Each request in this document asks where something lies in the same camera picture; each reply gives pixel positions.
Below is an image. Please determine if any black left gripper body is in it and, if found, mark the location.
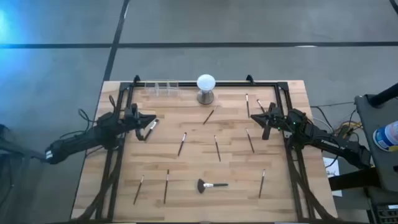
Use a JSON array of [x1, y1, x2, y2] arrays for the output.
[[123, 111, 147, 141]]

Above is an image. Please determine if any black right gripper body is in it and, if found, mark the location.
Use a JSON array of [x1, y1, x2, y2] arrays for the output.
[[262, 107, 289, 141]]

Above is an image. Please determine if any makeup brush wide silver ferrule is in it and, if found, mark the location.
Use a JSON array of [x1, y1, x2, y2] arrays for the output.
[[144, 118, 160, 141]]

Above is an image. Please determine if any large fluffy powder brush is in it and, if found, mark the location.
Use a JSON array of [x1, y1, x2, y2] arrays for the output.
[[197, 178, 229, 195]]

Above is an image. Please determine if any clear acrylic organizer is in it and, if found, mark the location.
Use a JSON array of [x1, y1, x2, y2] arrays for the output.
[[144, 80, 182, 98]]

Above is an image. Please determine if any white mushroom lamp metal base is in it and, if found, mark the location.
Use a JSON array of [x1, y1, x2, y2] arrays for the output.
[[196, 73, 216, 106]]

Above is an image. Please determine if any grey cart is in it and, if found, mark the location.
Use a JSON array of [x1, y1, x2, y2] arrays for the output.
[[354, 93, 398, 193]]

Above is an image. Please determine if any black flat bar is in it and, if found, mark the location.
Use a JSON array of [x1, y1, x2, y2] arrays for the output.
[[328, 167, 382, 192]]

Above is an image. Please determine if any black pole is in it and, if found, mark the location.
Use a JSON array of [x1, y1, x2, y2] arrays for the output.
[[368, 82, 398, 107]]

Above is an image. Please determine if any white canister blue label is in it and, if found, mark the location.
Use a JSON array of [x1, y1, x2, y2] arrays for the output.
[[372, 120, 398, 152]]

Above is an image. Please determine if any black floor stand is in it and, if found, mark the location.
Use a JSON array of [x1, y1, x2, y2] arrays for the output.
[[0, 123, 47, 162]]

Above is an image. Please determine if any black equipment rack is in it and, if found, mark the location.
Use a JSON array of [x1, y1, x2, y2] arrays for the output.
[[366, 186, 398, 224]]

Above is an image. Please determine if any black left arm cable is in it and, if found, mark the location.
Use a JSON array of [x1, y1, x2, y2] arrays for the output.
[[108, 94, 118, 113]]

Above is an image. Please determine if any black metal table frame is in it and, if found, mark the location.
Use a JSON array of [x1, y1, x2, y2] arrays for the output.
[[95, 74, 330, 223]]

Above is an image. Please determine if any yellow cable bundle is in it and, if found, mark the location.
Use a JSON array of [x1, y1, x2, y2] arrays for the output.
[[334, 119, 364, 139]]

